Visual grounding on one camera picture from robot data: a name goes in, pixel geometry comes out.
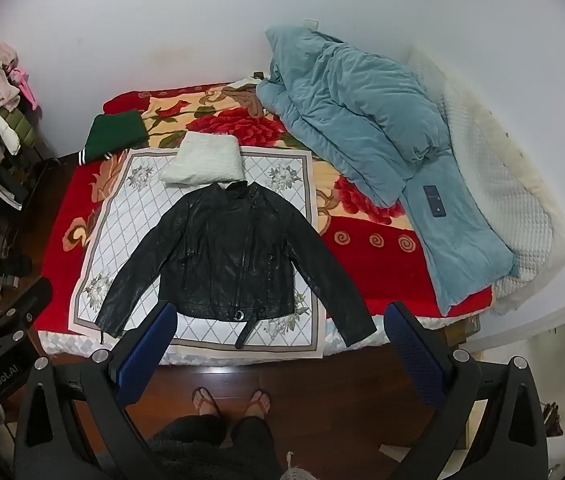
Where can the folded white sweater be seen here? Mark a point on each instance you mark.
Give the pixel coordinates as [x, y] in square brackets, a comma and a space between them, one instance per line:
[202, 160]

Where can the black leather jacket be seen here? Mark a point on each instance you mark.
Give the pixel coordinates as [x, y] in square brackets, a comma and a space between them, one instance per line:
[222, 260]

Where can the pale quilted bed sheet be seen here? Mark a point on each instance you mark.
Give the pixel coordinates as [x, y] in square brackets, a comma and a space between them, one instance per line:
[212, 357]

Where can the white wall socket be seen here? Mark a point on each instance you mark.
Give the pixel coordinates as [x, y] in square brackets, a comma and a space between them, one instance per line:
[311, 23]

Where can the red floral blanket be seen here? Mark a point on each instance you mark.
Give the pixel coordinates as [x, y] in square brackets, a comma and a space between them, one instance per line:
[362, 260]

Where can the dark blue phone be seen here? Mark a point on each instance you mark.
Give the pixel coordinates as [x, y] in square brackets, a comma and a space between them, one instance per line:
[434, 201]

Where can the white quilted pillow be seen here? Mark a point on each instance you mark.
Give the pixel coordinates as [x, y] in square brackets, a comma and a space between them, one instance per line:
[502, 185]

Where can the blue quilt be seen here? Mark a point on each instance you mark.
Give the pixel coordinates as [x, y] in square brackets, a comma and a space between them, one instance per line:
[362, 110]

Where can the person's left foot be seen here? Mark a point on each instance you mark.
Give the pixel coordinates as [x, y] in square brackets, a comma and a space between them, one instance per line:
[206, 402]

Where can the folded green garment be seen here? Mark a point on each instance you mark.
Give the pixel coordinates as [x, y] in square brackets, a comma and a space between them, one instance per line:
[112, 132]

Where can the person's right foot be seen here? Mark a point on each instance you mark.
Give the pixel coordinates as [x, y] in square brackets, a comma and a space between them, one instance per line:
[257, 402]

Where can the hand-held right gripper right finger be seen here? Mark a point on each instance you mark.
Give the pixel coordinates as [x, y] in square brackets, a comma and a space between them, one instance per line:
[412, 350]

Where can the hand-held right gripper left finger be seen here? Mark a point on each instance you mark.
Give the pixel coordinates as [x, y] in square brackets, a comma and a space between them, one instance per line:
[147, 345]

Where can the person's dark clothing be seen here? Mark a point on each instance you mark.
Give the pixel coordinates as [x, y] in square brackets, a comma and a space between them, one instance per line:
[217, 450]

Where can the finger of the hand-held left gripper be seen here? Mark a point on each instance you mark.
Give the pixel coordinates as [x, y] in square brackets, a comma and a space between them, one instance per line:
[32, 300]

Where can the person's foot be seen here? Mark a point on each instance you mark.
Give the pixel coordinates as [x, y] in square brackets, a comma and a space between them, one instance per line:
[257, 402]
[206, 402]

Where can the white diamond-patterned cloth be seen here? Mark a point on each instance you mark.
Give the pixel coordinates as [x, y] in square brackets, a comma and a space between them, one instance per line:
[272, 195]

